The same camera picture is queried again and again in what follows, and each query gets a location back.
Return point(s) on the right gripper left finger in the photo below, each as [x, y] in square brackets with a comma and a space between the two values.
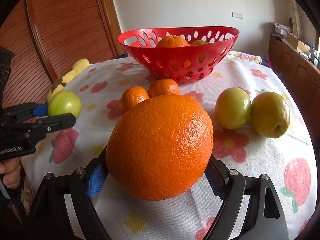
[48, 217]

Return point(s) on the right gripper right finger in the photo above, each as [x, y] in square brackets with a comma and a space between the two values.
[264, 217]

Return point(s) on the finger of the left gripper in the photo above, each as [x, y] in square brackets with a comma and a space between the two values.
[41, 127]
[23, 112]

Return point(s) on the green apple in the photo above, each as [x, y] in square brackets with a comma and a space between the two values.
[63, 102]

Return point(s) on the yellow pear-like fruit back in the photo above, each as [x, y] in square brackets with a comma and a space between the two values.
[270, 115]

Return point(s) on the green-yellow apple back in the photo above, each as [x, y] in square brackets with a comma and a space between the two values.
[233, 108]

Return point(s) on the large orange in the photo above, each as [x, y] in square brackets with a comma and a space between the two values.
[172, 41]
[160, 148]

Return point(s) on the mandarin with rough skin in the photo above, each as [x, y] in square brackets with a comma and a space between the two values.
[163, 87]

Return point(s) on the yellow-green fruit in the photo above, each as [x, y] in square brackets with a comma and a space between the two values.
[199, 42]

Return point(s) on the person's left hand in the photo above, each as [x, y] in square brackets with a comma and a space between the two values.
[10, 169]

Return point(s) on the yellow plush toy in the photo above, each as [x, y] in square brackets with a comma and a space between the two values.
[61, 82]

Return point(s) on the wooden louvered wardrobe door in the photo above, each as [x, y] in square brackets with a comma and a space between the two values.
[48, 36]

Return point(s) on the fruit print white cloth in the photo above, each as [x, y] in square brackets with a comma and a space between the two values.
[288, 160]

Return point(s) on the wooden sideboard cabinet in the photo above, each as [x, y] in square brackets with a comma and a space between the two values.
[300, 77]

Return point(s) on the floral bed quilt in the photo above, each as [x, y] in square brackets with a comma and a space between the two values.
[236, 55]

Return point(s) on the cardboard box on cabinet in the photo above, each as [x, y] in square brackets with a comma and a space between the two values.
[297, 43]

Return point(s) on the patterned window curtain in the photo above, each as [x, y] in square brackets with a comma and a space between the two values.
[296, 22]

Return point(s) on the white wall switch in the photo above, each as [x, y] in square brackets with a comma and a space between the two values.
[237, 15]

